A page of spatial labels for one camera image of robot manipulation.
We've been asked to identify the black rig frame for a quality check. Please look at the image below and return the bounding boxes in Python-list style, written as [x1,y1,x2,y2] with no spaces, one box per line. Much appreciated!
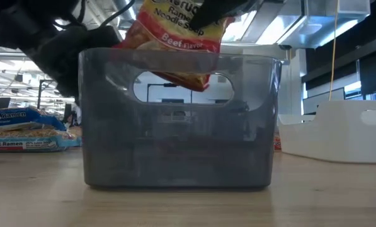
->
[37,78,62,110]

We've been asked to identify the grey plastic bin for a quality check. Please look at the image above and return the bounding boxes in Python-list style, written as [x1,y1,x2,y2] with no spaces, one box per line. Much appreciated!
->
[77,47,283,192]

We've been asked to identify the white plastic bin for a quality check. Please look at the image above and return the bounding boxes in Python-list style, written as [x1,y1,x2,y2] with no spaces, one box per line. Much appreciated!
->
[277,100,376,165]

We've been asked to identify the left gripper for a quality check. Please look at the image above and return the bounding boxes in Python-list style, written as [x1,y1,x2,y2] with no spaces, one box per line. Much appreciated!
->
[26,24,123,100]

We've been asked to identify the red Maruchan ramen pack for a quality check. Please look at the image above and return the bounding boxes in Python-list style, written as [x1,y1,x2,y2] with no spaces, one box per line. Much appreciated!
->
[273,132,282,151]
[113,0,236,93]

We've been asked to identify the person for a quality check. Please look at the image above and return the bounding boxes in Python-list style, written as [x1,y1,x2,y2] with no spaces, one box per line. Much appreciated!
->
[63,103,80,127]

